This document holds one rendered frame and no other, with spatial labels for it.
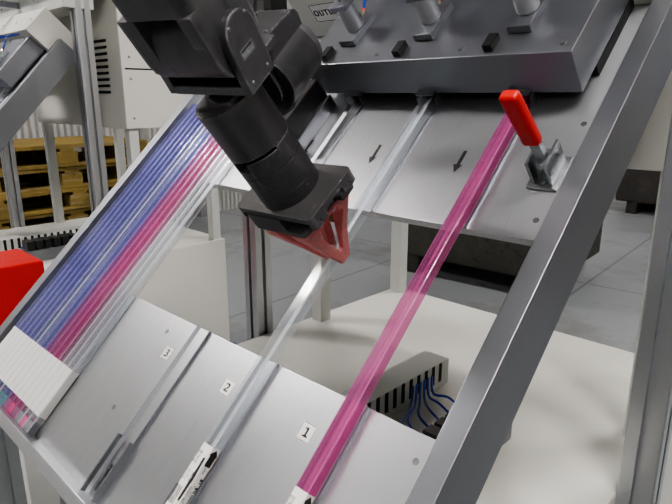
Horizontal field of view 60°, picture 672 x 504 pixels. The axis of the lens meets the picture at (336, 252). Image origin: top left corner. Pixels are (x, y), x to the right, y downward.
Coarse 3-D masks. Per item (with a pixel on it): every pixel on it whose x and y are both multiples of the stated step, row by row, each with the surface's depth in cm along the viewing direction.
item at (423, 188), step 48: (624, 48) 55; (336, 96) 76; (384, 96) 70; (480, 96) 62; (576, 96) 55; (336, 144) 69; (384, 144) 65; (432, 144) 61; (480, 144) 57; (576, 144) 51; (240, 192) 76; (384, 192) 60; (432, 192) 57; (528, 192) 51; (528, 240) 48
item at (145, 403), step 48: (144, 336) 66; (192, 336) 62; (96, 384) 66; (144, 384) 61; (192, 384) 58; (240, 384) 55; (288, 384) 52; (48, 432) 65; (96, 432) 61; (144, 432) 57; (192, 432) 54; (240, 432) 51; (288, 432) 49; (384, 432) 44; (96, 480) 57; (144, 480) 54; (240, 480) 48; (288, 480) 46; (336, 480) 44; (384, 480) 42
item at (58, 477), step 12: (0, 408) 69; (0, 420) 67; (12, 420) 67; (12, 432) 64; (24, 432) 65; (24, 444) 62; (36, 444) 63; (36, 456) 60; (48, 456) 61; (36, 468) 59; (48, 468) 58; (60, 468) 59; (48, 480) 57; (60, 480) 56; (72, 480) 57; (60, 492) 55; (72, 492) 54; (84, 492) 56
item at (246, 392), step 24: (432, 96) 64; (408, 120) 63; (408, 144) 62; (384, 168) 61; (360, 216) 59; (336, 240) 58; (312, 288) 56; (288, 312) 55; (288, 336) 54; (264, 360) 53; (240, 408) 52; (216, 432) 51
